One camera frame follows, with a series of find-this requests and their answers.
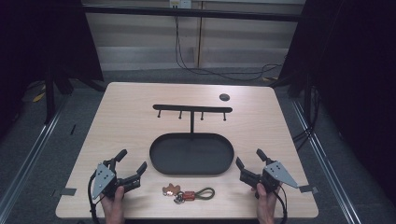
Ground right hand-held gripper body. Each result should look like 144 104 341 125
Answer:
239 160 300 200

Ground grey tape strip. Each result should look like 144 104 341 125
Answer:
59 187 78 197
298 184 319 194

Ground person's right hand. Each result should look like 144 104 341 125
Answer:
250 182 278 224

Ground black horizontal bar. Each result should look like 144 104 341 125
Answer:
81 3 304 23

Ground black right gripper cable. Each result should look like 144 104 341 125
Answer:
273 184 289 224

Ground metal floor rail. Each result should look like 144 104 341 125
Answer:
0 96 68 218
290 98 363 224

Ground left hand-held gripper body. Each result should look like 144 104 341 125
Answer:
92 158 142 201

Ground black key rack with tray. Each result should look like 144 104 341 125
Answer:
148 104 235 176

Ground person's left hand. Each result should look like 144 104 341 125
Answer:
99 185 126 224

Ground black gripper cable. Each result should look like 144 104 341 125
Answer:
87 170 103 224
273 184 289 224

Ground black wall cable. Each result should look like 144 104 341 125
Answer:
173 6 284 83

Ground black curtain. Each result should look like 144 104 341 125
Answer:
274 0 396 200
0 0 106 138

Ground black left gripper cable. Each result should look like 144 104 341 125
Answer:
87 170 103 224

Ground black floor cables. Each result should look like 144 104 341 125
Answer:
291 85 321 152

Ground white wall socket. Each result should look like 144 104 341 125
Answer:
168 0 192 9

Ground yellow floor tape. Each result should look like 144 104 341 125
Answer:
32 84 47 104

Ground keychain with brown charm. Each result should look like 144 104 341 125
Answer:
162 182 217 205

